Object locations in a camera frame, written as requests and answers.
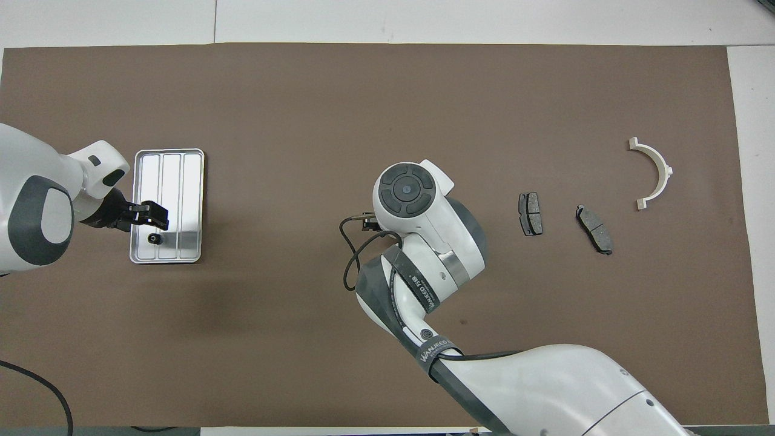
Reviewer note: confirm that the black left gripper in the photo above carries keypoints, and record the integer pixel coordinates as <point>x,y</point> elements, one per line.
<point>112,212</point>

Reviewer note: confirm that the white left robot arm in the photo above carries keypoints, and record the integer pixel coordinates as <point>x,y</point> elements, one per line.
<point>30,181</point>

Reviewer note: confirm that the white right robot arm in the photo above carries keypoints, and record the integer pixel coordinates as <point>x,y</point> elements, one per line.
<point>545,387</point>

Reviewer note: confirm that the silver metal tray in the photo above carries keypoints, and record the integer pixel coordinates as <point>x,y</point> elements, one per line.
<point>181,181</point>

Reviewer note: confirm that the brown table mat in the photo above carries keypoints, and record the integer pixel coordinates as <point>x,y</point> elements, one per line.
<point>303,121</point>

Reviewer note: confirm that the dark rectangular brake pad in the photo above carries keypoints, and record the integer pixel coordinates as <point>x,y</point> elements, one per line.
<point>530,214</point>

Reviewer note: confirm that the dark curved brake pad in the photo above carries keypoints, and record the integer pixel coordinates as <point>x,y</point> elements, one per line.
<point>594,229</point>

